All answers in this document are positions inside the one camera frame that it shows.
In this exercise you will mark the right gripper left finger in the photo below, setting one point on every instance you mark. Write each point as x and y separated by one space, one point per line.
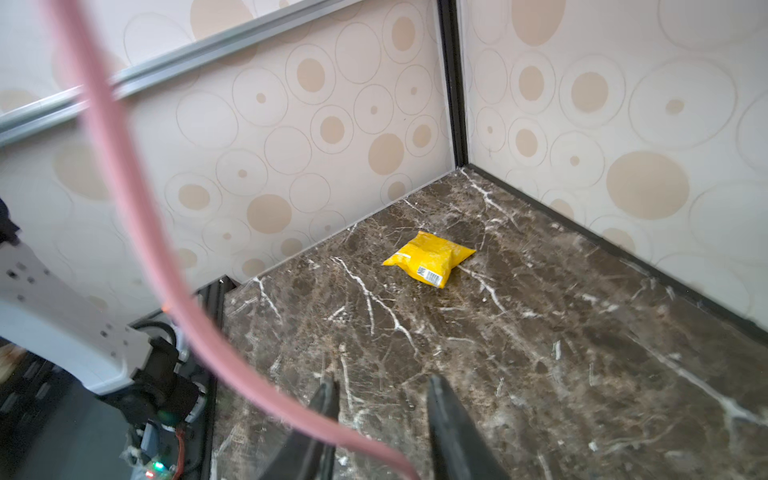
302 457

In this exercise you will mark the left black frame post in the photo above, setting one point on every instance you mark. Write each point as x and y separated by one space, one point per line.
448 18

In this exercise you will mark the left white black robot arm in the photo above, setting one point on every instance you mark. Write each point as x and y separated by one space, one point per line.
123 367

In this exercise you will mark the yellow snack packet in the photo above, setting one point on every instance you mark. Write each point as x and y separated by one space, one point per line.
429 259

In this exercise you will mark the left aluminium rail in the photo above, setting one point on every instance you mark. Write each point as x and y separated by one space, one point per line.
60 108

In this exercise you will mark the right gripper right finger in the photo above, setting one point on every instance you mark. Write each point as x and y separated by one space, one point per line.
458 450

